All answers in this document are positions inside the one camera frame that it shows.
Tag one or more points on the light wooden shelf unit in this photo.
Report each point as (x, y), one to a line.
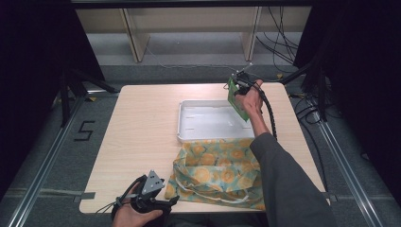
(135, 38)

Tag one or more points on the metal floor rail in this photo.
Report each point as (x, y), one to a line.
(47, 164)
(346, 170)

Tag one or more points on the person's right hand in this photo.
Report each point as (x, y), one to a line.
(252, 102)

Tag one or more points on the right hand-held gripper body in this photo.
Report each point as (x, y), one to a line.
(242, 82)

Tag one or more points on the black curtain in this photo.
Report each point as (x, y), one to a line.
(34, 63)
(365, 63)

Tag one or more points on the white plastic tray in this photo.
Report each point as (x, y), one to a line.
(208, 121)

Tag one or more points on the person's left hand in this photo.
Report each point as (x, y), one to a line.
(132, 217)

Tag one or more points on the black metal stand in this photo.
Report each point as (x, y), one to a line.
(315, 82)
(67, 94)

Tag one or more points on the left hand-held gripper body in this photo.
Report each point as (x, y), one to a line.
(151, 189)

